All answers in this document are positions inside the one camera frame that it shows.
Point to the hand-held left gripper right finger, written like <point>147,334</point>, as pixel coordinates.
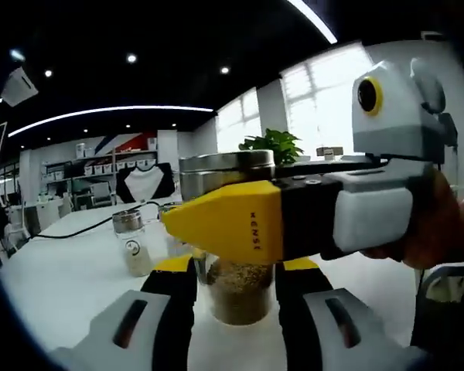
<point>317,332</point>

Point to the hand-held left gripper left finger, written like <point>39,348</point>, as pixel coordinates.
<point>151,328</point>

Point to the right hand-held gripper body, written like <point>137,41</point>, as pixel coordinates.
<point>402,116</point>

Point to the tall seasoning bottle brown grains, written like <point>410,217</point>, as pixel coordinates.
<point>236,293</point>

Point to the tall seasoning bottle pale grains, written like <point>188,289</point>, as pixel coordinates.
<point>133,259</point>

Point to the person's right hand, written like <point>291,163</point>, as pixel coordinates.
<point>437,232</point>

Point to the small cardboard box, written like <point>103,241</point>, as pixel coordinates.
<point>328,151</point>

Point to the large green leafy plant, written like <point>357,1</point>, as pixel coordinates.
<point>278,145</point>

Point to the black and white shirt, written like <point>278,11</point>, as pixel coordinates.
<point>145,183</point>

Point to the curved ceiling light strip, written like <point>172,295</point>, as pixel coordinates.
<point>100,111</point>
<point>317,19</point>

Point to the storage shelf with white boxes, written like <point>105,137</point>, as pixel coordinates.
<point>100,167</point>

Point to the ceiling air conditioner unit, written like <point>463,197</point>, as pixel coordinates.
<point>19,87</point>

